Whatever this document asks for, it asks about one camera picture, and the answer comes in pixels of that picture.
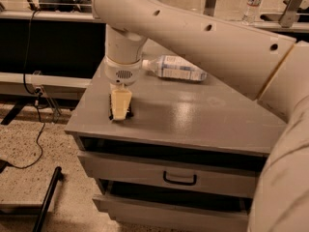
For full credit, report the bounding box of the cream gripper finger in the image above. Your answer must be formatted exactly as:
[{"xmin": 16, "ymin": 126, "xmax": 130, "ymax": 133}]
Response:
[
  {"xmin": 111, "ymin": 88, "xmax": 132, "ymax": 121},
  {"xmin": 110, "ymin": 84, "xmax": 125, "ymax": 92}
]

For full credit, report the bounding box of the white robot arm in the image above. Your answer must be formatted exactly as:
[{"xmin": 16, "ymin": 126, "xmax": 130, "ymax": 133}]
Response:
[{"xmin": 92, "ymin": 0, "xmax": 309, "ymax": 232}]

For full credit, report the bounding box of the lower grey drawer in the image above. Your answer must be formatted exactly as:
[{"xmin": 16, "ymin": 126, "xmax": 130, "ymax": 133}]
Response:
[{"xmin": 93, "ymin": 194, "xmax": 248, "ymax": 232}]

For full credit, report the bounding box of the dark chocolate rxbar wrapper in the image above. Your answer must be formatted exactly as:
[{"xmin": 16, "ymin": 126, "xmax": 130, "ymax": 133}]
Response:
[{"xmin": 108, "ymin": 95, "xmax": 134, "ymax": 121}]

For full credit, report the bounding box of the grey drawer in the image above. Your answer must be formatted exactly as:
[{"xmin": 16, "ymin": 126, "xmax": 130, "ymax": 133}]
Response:
[
  {"xmin": 93, "ymin": 194, "xmax": 248, "ymax": 232},
  {"xmin": 78, "ymin": 151, "xmax": 257, "ymax": 198}
]

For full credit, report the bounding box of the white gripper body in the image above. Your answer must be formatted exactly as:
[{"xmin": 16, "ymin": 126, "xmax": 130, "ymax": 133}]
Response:
[{"xmin": 103, "ymin": 57, "xmax": 142, "ymax": 86}]

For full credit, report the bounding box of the standing clear water bottle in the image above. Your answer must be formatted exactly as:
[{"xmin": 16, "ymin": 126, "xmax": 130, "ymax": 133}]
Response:
[{"xmin": 242, "ymin": 0, "xmax": 262, "ymax": 25}]

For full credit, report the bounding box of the black drawer handle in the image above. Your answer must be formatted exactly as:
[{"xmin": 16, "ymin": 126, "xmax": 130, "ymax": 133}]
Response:
[{"xmin": 162, "ymin": 171, "xmax": 197, "ymax": 187}]

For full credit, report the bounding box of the lying clear water bottle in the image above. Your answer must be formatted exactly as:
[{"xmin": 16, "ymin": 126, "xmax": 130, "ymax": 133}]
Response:
[{"xmin": 142, "ymin": 55, "xmax": 207, "ymax": 82}]

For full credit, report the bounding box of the upper grey drawer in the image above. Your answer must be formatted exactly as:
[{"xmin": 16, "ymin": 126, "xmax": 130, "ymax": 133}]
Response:
[{"xmin": 78, "ymin": 151, "xmax": 257, "ymax": 198}]

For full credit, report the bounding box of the black power cable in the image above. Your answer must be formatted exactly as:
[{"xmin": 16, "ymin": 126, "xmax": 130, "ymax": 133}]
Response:
[{"xmin": 7, "ymin": 10, "xmax": 45, "ymax": 170}]

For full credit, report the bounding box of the black metal floor stand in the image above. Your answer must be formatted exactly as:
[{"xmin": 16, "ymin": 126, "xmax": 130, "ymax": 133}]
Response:
[{"xmin": 0, "ymin": 166, "xmax": 64, "ymax": 232}]

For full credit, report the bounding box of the grey metal rail frame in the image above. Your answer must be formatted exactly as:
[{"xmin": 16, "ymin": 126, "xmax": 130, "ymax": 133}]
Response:
[{"xmin": 0, "ymin": 0, "xmax": 309, "ymax": 34}]

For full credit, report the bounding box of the grey metal drawer cabinet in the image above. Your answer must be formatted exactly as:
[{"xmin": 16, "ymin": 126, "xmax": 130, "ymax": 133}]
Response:
[{"xmin": 66, "ymin": 70, "xmax": 285, "ymax": 218}]

